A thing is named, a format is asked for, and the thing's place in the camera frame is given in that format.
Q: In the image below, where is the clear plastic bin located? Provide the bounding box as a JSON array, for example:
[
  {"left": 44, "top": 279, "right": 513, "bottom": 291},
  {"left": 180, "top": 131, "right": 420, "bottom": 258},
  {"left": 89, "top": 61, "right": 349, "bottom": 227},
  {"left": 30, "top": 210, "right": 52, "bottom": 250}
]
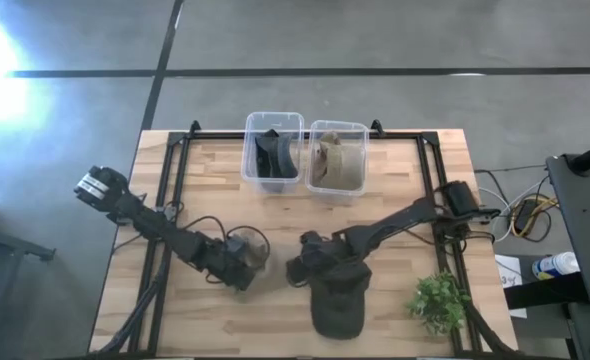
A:
[
  {"left": 303, "top": 119, "right": 370, "bottom": 197},
  {"left": 240, "top": 111, "right": 306, "bottom": 195}
]

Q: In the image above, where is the tan cap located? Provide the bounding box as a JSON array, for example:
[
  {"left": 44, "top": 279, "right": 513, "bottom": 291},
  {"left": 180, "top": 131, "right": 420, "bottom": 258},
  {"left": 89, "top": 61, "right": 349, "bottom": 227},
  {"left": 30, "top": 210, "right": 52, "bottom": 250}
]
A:
[{"left": 312, "top": 130, "right": 366, "bottom": 192}]

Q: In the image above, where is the black tripod stand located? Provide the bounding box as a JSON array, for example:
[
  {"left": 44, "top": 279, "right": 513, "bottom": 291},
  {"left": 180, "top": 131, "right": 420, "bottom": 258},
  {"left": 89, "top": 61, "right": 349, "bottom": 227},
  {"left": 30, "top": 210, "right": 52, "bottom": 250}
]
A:
[{"left": 0, "top": 199, "right": 57, "bottom": 264}]

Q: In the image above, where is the grey cap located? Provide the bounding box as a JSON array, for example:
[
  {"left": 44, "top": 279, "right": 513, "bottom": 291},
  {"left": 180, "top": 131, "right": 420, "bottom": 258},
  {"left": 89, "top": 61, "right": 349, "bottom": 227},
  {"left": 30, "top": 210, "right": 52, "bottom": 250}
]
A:
[{"left": 239, "top": 227, "right": 272, "bottom": 274}]

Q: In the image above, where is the small green plant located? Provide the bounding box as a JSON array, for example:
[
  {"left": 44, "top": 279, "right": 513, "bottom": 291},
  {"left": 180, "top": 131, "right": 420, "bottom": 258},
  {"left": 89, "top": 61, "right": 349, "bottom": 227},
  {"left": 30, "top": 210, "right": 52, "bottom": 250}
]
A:
[{"left": 407, "top": 271, "right": 472, "bottom": 335}]

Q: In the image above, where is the black cap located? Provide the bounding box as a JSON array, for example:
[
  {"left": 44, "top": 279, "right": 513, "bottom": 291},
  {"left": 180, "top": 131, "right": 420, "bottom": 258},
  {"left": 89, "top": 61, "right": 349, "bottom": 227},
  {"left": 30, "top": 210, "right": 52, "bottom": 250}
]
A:
[{"left": 253, "top": 128, "right": 300, "bottom": 180}]

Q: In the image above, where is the yellow cable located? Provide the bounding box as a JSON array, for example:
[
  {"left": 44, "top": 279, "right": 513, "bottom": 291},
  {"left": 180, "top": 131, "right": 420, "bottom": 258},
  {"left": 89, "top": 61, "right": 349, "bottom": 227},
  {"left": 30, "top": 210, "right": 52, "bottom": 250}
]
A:
[{"left": 509, "top": 197, "right": 559, "bottom": 239}]

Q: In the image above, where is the grey cart top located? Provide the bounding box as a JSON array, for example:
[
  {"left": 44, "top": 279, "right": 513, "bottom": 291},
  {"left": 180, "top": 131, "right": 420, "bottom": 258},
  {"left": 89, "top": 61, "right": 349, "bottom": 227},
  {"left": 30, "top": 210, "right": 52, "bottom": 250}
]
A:
[{"left": 545, "top": 152, "right": 590, "bottom": 314}]

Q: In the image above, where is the black cable bundle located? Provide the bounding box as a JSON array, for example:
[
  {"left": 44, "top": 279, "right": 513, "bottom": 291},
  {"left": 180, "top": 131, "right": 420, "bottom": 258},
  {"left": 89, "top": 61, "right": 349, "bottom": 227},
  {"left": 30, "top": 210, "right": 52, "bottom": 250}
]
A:
[
  {"left": 97, "top": 249, "right": 171, "bottom": 356},
  {"left": 464, "top": 304, "right": 521, "bottom": 357}
]

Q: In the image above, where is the black shelf bar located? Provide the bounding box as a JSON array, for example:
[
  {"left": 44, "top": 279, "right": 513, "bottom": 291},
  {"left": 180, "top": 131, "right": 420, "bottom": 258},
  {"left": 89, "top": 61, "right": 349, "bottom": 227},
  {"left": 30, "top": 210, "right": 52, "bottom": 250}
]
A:
[{"left": 502, "top": 272, "right": 590, "bottom": 310}]

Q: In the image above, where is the thin black floor cable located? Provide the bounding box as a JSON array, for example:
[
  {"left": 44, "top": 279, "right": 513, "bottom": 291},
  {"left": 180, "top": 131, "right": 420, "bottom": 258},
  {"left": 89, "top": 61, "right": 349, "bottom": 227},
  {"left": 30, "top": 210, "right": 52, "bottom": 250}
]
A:
[{"left": 473, "top": 163, "right": 547, "bottom": 175}]

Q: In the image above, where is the white and blue bottle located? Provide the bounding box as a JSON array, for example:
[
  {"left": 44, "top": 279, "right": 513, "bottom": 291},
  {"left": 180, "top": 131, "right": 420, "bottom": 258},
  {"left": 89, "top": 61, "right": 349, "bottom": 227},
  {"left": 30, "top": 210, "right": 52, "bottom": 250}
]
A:
[{"left": 531, "top": 251, "right": 581, "bottom": 281}]

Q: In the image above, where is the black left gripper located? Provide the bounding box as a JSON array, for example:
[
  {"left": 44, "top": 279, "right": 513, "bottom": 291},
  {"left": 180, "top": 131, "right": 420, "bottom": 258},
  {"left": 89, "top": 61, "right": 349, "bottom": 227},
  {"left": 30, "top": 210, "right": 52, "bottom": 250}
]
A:
[{"left": 205, "top": 235, "right": 259, "bottom": 292}]

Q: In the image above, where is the white paper sheet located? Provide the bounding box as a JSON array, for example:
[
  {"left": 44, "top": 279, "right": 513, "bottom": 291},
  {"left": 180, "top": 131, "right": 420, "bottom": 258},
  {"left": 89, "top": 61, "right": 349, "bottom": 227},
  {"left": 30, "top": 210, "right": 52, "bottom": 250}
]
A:
[{"left": 494, "top": 253, "right": 529, "bottom": 320}]

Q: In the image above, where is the black power adapter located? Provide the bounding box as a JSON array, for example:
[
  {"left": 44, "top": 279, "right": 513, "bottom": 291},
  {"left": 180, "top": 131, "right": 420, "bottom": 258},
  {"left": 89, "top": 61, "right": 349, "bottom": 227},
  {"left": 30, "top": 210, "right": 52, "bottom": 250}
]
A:
[{"left": 514, "top": 199, "right": 539, "bottom": 231}]

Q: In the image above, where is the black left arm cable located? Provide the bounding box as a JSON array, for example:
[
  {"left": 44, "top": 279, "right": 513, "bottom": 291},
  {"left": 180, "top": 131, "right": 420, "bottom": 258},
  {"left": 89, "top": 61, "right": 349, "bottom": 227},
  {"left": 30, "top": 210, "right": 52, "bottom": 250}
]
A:
[{"left": 177, "top": 214, "right": 228, "bottom": 241}]

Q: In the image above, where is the dark olive cap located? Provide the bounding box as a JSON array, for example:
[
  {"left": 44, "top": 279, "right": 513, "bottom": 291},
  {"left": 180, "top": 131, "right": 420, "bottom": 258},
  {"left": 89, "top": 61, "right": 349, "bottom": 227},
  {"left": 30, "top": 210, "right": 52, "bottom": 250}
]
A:
[{"left": 310, "top": 259, "right": 374, "bottom": 341}]

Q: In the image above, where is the white cable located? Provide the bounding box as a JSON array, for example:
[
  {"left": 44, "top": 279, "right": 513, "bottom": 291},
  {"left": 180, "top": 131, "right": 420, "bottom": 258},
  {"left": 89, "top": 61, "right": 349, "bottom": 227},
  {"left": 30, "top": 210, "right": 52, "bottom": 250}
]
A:
[{"left": 477, "top": 177, "right": 551, "bottom": 241}]

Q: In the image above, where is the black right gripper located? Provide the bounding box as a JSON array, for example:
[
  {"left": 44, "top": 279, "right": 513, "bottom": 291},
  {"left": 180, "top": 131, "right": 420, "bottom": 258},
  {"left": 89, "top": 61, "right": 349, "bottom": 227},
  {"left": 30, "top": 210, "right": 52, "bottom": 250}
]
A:
[{"left": 287, "top": 230, "right": 371, "bottom": 290}]

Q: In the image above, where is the black metal table frame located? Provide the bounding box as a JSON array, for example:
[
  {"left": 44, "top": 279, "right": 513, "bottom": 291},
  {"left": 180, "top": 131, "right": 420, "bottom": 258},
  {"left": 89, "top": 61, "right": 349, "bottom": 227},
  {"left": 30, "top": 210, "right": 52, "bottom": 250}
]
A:
[{"left": 124, "top": 119, "right": 519, "bottom": 357}]

